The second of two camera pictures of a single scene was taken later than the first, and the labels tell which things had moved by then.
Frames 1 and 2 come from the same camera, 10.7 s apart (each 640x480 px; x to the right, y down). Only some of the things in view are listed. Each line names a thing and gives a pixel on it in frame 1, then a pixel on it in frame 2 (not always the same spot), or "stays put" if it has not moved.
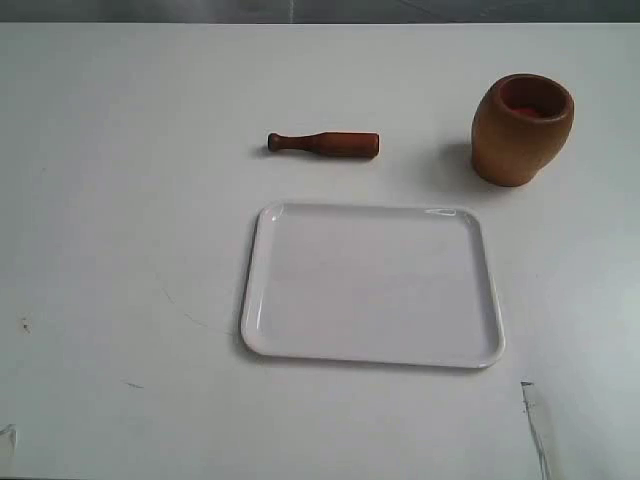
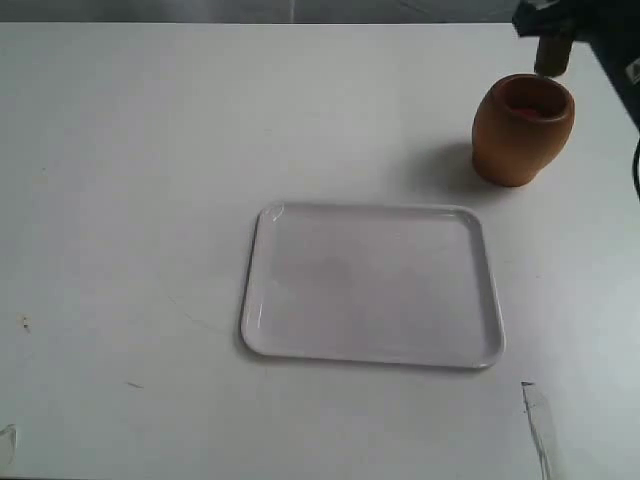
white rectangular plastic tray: (371, 282) stays put
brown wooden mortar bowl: (520, 122) stays put
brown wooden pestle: (336, 144) -> (553, 54)
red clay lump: (527, 111) stays put
